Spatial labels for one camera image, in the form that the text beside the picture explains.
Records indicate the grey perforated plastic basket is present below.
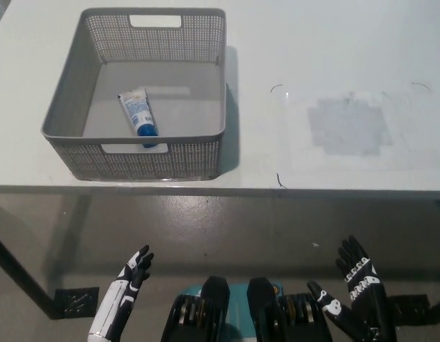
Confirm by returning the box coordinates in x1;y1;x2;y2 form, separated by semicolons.
40;7;228;182

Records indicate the white shampoo tube blue cap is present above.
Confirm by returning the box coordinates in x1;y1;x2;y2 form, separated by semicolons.
116;87;160;149

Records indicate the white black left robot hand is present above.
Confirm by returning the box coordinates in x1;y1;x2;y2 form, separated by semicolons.
88;244;155;341

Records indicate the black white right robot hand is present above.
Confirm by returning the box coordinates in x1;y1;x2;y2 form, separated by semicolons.
306;234;398;342

